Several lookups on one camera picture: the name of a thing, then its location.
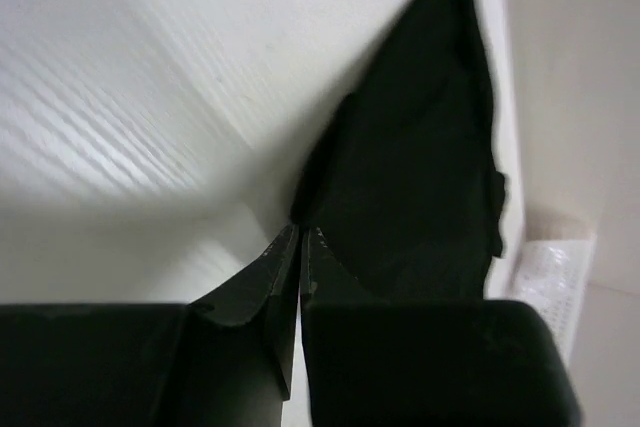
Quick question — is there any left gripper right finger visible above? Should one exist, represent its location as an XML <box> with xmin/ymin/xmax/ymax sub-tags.
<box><xmin>300</xmin><ymin>230</ymin><xmax>583</xmax><ymax>427</ymax></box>

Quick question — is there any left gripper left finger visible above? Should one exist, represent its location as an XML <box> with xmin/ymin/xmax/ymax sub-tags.
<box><xmin>1</xmin><ymin>225</ymin><xmax>299</xmax><ymax>426</ymax></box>

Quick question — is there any black tank top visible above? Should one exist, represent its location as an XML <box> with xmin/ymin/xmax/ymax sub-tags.
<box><xmin>290</xmin><ymin>0</ymin><xmax>505</xmax><ymax>300</ymax></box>

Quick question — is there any white plastic basket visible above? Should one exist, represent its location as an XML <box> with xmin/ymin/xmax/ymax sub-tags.
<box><xmin>508</xmin><ymin>237</ymin><xmax>595</xmax><ymax>362</ymax></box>

